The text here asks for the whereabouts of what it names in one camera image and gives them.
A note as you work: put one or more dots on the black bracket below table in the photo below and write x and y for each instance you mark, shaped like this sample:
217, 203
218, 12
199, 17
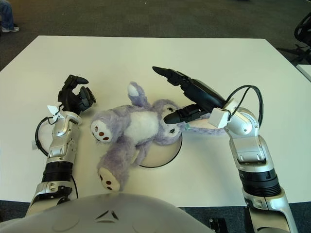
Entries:
217, 225

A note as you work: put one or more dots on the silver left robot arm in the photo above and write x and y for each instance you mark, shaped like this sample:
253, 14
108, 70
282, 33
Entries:
60, 143

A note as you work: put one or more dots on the purple plush bunny doll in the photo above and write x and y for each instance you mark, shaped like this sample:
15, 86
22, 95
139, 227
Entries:
141, 123

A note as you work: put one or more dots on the white neighbouring table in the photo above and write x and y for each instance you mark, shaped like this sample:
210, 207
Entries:
306, 72

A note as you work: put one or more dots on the black office chair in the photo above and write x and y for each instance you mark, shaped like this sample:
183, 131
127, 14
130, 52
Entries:
302, 30

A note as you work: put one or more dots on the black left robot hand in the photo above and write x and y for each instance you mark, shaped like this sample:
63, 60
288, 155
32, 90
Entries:
68, 98

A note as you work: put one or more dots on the white sneaker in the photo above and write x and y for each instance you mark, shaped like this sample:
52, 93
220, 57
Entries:
10, 28

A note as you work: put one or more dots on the person leg in jeans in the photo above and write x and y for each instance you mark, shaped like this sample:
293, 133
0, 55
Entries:
6, 12

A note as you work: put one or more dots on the white left wrist tag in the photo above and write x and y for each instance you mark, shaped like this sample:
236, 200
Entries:
53, 108

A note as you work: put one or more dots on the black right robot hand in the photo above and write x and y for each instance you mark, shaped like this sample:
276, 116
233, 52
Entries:
204, 94

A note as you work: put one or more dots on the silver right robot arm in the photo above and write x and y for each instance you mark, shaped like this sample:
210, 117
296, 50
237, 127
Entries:
247, 145

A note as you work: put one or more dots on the grey robot torso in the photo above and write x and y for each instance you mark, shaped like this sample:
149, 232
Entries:
109, 213

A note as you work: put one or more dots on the white right wrist tag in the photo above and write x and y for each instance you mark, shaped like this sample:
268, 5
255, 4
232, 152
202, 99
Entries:
218, 117

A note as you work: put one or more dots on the white plate with black rim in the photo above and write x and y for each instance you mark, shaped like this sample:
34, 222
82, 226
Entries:
165, 155

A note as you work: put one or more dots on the white wrist tag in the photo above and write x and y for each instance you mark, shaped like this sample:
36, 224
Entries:
218, 117
53, 108

